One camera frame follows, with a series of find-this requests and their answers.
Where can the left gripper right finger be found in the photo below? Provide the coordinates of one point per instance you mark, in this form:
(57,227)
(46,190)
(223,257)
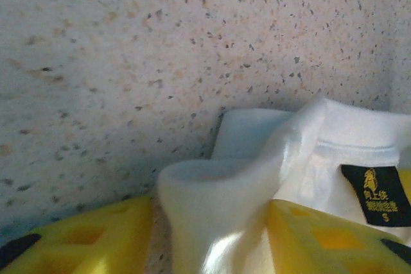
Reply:
(321,248)

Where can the white t-shirt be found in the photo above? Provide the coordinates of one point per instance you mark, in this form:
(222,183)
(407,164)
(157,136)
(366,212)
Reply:
(224,206)

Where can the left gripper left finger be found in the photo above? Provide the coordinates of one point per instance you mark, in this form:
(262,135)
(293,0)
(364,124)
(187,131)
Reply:
(80,248)

